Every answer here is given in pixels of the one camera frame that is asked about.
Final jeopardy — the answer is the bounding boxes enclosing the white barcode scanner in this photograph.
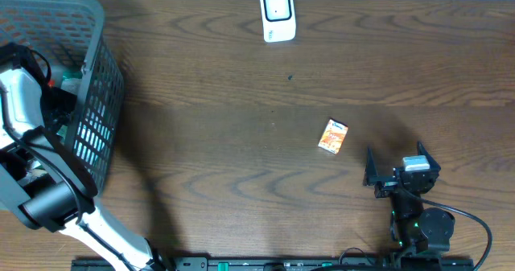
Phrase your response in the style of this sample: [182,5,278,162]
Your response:
[260,0,296,43]

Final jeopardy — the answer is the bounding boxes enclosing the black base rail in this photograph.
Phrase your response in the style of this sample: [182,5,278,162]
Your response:
[71,256,475,271]

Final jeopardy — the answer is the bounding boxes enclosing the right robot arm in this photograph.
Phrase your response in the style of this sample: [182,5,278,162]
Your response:
[364,142,455,261]

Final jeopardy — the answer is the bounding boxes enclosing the orange Kleenex tissue pack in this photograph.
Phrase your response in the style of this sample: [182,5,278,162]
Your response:
[318,119,348,154]

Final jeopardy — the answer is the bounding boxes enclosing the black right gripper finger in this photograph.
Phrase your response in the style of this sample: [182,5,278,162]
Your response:
[363,147,396,186]
[417,141,441,172]

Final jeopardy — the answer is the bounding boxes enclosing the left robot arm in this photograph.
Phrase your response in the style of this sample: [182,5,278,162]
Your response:
[1,43,174,270]

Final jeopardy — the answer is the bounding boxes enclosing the grey plastic shopping basket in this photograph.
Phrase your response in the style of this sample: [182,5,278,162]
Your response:
[1,0,124,189]

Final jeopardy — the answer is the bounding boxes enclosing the green white wipes pack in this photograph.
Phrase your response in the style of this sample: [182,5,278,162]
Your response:
[60,72,82,95]

